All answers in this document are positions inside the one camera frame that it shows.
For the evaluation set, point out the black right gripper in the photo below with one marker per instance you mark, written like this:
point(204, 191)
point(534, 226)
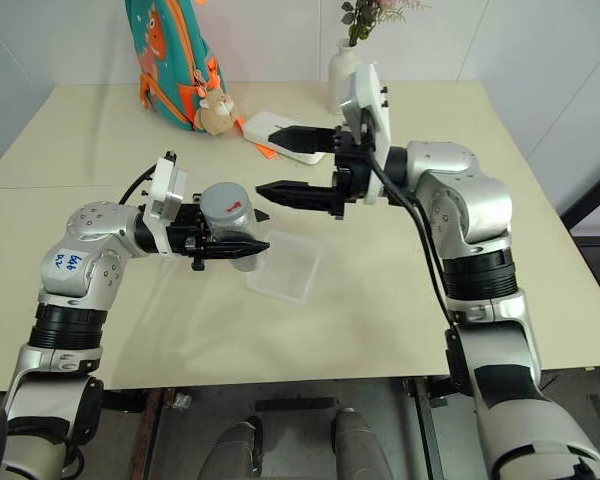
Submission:
point(352, 175)

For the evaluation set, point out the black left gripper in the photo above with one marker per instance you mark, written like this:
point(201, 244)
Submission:
point(185, 232)

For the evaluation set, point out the grey jar lid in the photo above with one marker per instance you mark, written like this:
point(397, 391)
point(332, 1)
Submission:
point(225, 201)

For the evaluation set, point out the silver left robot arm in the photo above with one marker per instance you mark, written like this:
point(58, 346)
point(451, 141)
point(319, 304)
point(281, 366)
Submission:
point(95, 220)

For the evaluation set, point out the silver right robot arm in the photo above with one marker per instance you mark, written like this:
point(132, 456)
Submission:
point(455, 172)

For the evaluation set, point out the clear plastic box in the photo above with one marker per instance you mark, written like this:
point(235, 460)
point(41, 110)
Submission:
point(292, 265)

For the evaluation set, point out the white flat rectangular box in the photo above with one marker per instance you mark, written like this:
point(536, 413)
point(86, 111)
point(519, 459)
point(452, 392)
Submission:
point(262, 127)

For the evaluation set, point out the orange flat piece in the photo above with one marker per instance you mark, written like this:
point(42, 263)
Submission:
point(267, 151)

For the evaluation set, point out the white ceramic vase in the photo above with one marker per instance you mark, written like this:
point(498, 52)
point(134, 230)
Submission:
point(342, 80)

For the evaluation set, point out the pink green flower bouquet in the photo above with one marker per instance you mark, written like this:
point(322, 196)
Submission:
point(365, 17)

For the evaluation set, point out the teal orange dinosaur backpack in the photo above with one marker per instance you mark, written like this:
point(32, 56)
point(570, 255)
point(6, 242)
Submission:
point(175, 60)

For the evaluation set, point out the dark grey rounded shape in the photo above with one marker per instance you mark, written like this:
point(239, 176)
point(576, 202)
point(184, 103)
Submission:
point(357, 445)
point(237, 450)

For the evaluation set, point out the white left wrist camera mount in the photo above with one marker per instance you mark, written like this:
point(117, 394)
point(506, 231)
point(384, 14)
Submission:
point(164, 192)

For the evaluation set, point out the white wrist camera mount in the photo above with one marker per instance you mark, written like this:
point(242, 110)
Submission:
point(375, 100)
point(164, 192)

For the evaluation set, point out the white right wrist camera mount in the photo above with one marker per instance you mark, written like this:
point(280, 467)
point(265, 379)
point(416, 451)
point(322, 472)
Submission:
point(375, 100)

